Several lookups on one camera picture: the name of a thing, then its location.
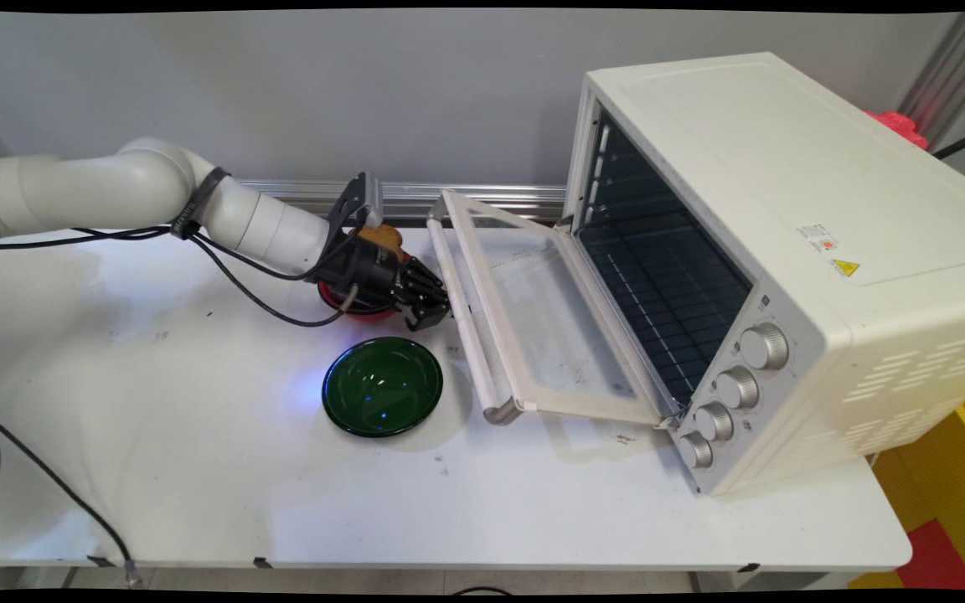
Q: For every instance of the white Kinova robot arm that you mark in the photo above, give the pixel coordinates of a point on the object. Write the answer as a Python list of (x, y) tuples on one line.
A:
[(114, 193)]

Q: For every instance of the aluminium wall rail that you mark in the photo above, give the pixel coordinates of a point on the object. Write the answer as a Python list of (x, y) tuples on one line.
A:
[(482, 199)]

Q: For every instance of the dark green bowl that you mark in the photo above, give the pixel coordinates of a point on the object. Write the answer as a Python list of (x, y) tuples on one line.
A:
[(383, 387)]

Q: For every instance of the large silver oven knob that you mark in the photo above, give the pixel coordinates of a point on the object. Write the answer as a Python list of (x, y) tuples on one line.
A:
[(765, 346)]

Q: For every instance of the red bowl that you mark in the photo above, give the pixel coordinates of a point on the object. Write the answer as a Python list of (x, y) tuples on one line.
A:
[(357, 311)]

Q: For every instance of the white glass oven door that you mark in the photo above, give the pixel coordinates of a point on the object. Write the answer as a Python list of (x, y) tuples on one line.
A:
[(466, 318)]

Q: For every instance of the brown toast slice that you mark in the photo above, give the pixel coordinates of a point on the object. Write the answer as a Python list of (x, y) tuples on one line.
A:
[(386, 241)]

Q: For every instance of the yellow floor mat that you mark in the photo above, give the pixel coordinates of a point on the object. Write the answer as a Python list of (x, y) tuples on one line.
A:
[(935, 477)]

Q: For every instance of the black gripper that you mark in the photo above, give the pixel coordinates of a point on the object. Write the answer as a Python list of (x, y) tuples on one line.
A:
[(365, 272)]

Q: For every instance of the white toaster oven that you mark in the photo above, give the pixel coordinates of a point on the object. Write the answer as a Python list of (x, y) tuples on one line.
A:
[(826, 193)]

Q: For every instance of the yellow warning sticker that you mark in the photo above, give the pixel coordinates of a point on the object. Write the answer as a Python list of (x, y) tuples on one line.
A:
[(845, 268)]

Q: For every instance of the red plastic object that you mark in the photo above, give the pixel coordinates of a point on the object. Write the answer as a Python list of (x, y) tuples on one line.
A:
[(897, 127)]

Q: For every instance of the red floor mat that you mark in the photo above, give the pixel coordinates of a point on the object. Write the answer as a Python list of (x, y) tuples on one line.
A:
[(935, 559)]

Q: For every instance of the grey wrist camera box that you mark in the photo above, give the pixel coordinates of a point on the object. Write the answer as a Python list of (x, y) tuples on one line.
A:
[(361, 201)]

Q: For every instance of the aluminium frame post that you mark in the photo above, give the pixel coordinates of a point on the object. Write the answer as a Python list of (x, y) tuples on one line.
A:
[(952, 71)]

